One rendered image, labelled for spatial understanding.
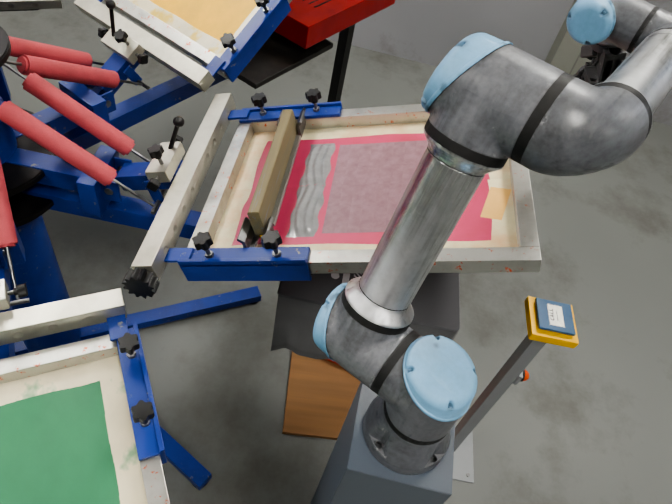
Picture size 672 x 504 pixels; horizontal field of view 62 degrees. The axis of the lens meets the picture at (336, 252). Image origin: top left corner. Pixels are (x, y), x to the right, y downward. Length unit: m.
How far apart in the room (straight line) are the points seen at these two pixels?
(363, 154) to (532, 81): 0.89
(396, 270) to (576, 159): 0.28
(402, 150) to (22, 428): 1.08
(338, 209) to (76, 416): 0.73
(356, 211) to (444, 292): 0.37
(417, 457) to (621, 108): 0.60
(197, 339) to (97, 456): 1.28
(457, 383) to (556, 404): 1.90
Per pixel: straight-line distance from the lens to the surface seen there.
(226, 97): 1.76
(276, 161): 1.41
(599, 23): 1.05
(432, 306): 1.53
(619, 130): 0.72
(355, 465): 1.01
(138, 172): 1.58
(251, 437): 2.30
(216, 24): 1.98
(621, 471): 2.75
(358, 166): 1.50
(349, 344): 0.87
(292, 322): 1.56
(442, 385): 0.84
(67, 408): 1.33
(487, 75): 0.70
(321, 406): 2.35
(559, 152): 0.69
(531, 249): 1.22
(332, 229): 1.34
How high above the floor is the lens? 2.13
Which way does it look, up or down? 49 degrees down
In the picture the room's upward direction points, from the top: 14 degrees clockwise
